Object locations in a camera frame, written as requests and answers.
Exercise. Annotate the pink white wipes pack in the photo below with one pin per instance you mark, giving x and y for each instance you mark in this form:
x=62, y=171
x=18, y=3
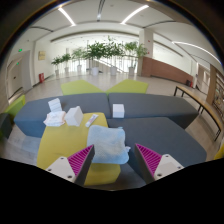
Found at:
x=55, y=119

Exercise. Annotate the small white cube box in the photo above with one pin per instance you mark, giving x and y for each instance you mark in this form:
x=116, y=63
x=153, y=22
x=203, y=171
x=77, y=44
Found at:
x=118, y=111

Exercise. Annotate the ceiling light strips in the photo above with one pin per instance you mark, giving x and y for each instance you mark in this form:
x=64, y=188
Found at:
x=66, y=16

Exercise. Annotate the dark grey ottoman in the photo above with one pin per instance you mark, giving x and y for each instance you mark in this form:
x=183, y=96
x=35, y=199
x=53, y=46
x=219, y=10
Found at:
x=5, y=125

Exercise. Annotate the yellow upholstered seat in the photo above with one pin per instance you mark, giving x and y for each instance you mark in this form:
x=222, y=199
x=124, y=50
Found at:
x=60, y=143

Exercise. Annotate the green upholstered seat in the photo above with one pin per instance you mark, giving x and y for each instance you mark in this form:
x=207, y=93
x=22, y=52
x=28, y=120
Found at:
x=15, y=106
x=128, y=86
x=80, y=87

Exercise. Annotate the framed wall picture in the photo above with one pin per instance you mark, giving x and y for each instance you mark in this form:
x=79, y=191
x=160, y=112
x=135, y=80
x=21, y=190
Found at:
x=41, y=55

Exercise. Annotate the long wooden bench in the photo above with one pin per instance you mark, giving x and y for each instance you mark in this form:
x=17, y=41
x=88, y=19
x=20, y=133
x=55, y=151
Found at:
x=200, y=101

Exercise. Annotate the white tube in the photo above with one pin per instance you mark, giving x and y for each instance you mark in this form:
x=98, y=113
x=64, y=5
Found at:
x=91, y=120

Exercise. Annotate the row of potted plants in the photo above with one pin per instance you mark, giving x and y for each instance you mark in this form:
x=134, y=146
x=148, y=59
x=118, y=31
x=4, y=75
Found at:
x=98, y=51

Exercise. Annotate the wooden reception counter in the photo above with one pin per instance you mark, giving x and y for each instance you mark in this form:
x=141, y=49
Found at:
x=166, y=70

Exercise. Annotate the large white box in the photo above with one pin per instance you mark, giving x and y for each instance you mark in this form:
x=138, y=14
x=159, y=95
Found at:
x=74, y=116

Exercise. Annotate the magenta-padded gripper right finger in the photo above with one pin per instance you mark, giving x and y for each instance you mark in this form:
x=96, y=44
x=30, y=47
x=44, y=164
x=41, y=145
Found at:
x=166, y=165

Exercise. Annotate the red fire cabinet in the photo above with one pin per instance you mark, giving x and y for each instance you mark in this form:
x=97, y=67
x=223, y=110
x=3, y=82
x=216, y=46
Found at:
x=41, y=78

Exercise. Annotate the grey upholstered seat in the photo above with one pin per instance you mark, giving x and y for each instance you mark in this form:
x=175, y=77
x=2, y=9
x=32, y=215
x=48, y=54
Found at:
x=156, y=106
x=166, y=136
x=86, y=101

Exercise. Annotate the light blue towel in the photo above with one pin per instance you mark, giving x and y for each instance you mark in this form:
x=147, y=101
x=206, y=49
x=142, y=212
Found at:
x=106, y=143

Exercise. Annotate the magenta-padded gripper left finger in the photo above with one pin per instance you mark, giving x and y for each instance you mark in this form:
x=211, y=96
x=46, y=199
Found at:
x=61, y=166

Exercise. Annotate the white double door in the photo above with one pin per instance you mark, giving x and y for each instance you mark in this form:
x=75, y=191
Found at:
x=15, y=78

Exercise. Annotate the white tissue stack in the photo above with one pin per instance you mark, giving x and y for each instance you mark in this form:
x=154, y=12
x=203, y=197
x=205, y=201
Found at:
x=55, y=105

